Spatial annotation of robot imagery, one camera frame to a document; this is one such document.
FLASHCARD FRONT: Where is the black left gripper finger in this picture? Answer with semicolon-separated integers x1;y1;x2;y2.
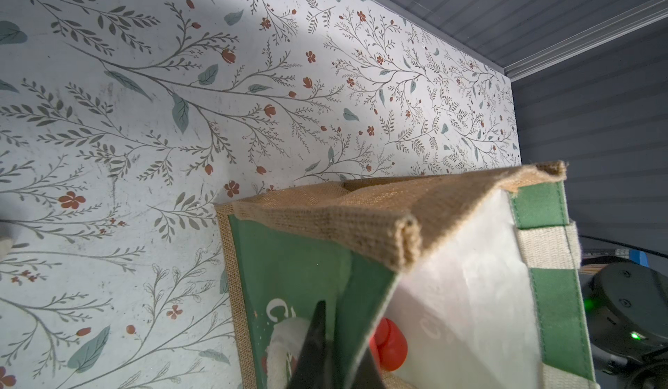
286;300;385;389

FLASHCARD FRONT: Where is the red flashlight vertical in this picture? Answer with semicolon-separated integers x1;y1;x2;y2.
369;317;408;372

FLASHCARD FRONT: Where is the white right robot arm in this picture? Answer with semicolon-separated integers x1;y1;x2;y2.
582;261;667;388

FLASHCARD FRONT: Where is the blue lid pencil tube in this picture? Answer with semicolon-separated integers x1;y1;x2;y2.
580;247;651;278

